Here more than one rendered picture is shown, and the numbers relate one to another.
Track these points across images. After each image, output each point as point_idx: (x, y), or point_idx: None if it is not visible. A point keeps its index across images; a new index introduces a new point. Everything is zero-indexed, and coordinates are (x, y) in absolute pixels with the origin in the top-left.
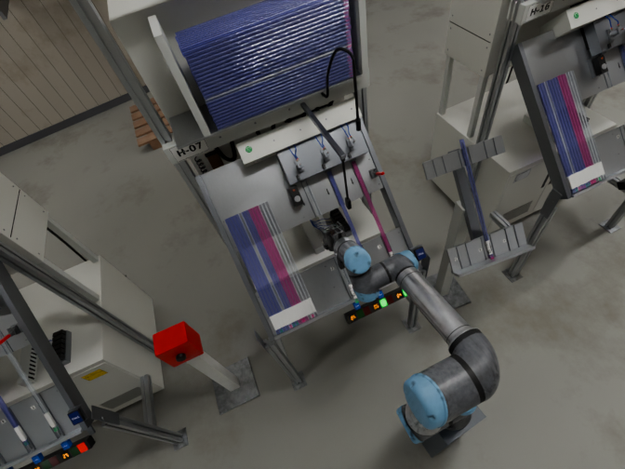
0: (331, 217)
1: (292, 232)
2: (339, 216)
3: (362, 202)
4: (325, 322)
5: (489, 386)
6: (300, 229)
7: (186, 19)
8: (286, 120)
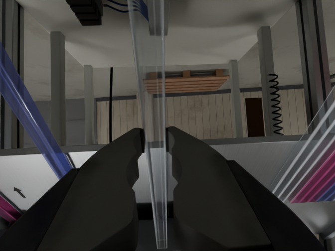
0: (99, 8)
1: (188, 5)
2: (79, 9)
3: (22, 6)
4: None
5: None
6: (170, 4)
7: None
8: None
